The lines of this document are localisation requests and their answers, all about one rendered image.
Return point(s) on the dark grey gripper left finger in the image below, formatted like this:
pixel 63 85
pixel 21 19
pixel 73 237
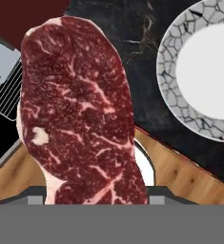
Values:
pixel 34 196

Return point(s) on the black glass oven door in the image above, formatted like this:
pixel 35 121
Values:
pixel 0 136

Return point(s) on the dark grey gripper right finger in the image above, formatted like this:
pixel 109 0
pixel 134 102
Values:
pixel 159 196

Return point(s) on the white plate with crackle rim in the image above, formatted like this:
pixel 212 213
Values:
pixel 202 70

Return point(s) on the white round object black rim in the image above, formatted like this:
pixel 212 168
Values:
pixel 146 165

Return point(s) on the dark red counter cabinet run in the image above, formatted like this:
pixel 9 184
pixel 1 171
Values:
pixel 186 160

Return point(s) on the grey oven body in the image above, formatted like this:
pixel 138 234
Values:
pixel 2 60

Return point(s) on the raw red marbled steak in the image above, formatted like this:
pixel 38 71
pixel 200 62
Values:
pixel 78 105

